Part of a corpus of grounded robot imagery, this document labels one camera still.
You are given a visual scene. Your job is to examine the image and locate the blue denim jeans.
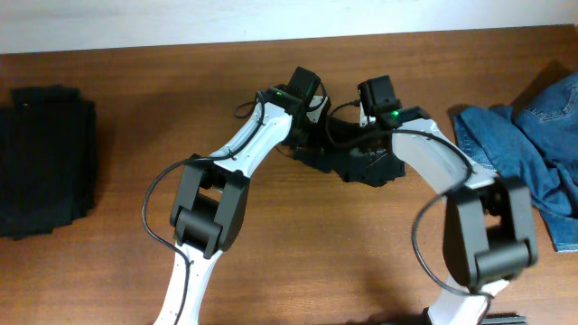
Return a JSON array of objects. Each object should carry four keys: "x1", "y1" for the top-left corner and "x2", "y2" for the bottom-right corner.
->
[{"x1": 453, "y1": 73, "x2": 577, "y2": 252}]

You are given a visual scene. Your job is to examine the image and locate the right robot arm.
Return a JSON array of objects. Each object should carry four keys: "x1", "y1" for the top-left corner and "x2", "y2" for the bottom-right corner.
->
[{"x1": 358, "y1": 76, "x2": 537, "y2": 325}]

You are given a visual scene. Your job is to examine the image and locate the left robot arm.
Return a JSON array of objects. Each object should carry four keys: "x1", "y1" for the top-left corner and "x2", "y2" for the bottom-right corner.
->
[{"x1": 155, "y1": 67, "x2": 329, "y2": 324}]

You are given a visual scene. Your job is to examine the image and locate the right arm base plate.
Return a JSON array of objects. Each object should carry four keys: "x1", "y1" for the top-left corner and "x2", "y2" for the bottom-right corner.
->
[{"x1": 481, "y1": 315, "x2": 527, "y2": 325}]

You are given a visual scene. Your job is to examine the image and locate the black t-shirt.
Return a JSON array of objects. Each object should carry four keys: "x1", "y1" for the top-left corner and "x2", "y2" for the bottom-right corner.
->
[{"x1": 282, "y1": 107, "x2": 406, "y2": 187}]

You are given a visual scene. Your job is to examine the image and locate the black fabric storage container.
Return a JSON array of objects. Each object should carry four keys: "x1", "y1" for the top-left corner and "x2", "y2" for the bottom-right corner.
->
[{"x1": 1, "y1": 85, "x2": 98, "y2": 240}]

